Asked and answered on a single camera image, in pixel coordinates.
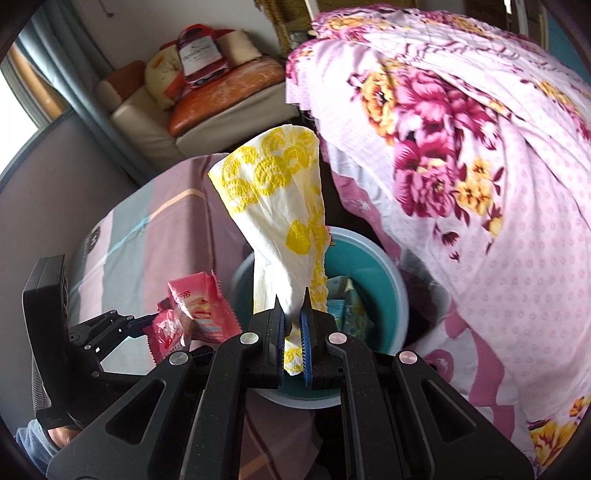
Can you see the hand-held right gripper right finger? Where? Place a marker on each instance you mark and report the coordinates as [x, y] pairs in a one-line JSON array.
[[305, 341]]

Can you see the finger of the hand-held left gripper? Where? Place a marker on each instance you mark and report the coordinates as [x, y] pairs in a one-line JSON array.
[[120, 323]]

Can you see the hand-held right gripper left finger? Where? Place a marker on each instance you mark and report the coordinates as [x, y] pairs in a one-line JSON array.
[[279, 341]]

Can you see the pink snack wrapper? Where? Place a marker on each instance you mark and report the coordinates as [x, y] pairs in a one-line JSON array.
[[198, 304]]

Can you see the teal round trash bin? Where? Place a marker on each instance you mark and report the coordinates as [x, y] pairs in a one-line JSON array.
[[369, 277]]

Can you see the yellow patterned paper napkin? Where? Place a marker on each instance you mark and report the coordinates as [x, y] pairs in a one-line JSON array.
[[277, 207]]

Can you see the person's left forearm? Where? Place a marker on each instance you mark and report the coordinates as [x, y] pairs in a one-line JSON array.
[[41, 443]]

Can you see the plaid bed sheet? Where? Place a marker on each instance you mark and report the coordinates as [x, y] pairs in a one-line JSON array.
[[161, 221]]

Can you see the beige leather sofa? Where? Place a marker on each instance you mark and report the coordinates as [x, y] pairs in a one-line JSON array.
[[138, 120]]

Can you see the orange seat cushion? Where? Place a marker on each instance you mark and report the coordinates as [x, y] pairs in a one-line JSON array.
[[221, 92]]

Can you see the cream cartoon pillow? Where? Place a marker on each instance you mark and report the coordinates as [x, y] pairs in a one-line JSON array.
[[161, 74]]

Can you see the pink floral quilt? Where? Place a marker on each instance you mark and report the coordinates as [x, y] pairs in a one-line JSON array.
[[461, 138]]

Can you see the red gift bag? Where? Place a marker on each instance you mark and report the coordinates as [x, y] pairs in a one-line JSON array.
[[198, 55]]

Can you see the plain beige pillow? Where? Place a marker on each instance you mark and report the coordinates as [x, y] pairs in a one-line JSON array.
[[240, 44]]

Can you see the yellow patterned hanging cloth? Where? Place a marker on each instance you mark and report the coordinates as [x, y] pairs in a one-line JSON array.
[[286, 23]]

